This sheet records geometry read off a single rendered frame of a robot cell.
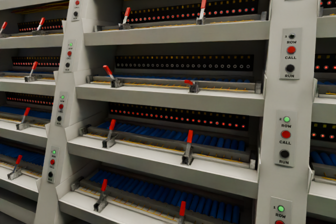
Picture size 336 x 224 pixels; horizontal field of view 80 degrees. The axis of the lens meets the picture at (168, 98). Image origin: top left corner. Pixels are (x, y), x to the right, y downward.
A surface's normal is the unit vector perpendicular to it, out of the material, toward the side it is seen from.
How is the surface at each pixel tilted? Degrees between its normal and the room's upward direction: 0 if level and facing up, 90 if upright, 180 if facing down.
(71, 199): 21
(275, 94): 90
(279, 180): 90
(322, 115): 111
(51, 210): 90
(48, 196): 90
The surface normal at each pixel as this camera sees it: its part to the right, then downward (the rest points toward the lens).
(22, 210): -0.37, -0.11
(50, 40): -0.39, 0.25
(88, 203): -0.03, -0.97
